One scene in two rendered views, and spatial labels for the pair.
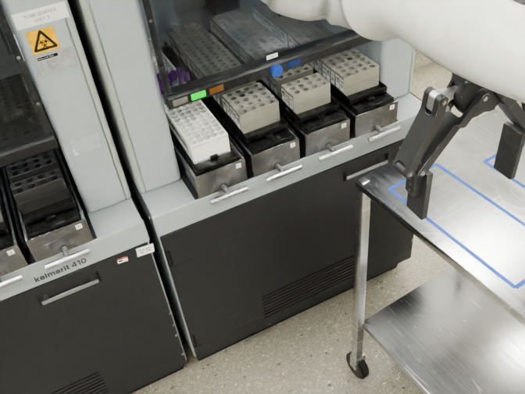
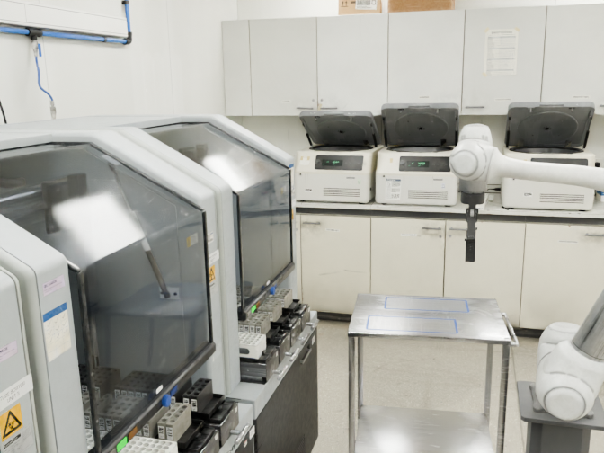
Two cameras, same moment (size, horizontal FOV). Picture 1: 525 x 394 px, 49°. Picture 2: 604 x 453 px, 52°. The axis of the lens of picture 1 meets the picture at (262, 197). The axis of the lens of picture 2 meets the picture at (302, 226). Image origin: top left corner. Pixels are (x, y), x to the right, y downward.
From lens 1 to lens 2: 1.67 m
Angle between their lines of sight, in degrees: 54
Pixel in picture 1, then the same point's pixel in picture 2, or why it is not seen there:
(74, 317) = not seen: outside the picture
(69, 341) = not seen: outside the picture
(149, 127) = (234, 337)
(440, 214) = (399, 327)
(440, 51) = (519, 172)
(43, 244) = (225, 428)
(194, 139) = (252, 342)
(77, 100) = (217, 316)
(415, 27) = (511, 169)
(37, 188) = (204, 389)
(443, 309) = (382, 428)
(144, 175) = (231, 377)
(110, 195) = not seen: hidden behind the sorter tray
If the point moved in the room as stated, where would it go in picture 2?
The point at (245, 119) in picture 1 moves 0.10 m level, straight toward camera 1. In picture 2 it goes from (262, 328) to (283, 333)
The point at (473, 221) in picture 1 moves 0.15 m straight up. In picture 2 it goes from (413, 324) to (414, 288)
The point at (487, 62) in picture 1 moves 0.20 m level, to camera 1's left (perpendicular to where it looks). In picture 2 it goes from (530, 171) to (505, 180)
